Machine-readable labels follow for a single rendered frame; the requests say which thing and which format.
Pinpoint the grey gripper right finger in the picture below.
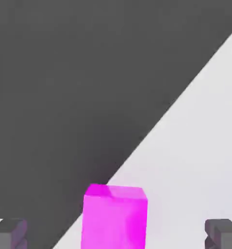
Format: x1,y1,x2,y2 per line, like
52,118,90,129
204,218,232,249

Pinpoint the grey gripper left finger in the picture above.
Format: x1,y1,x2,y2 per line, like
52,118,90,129
0,218,29,249

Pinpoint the small magenta cube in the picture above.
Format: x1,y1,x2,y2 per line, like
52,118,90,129
80,183,149,249

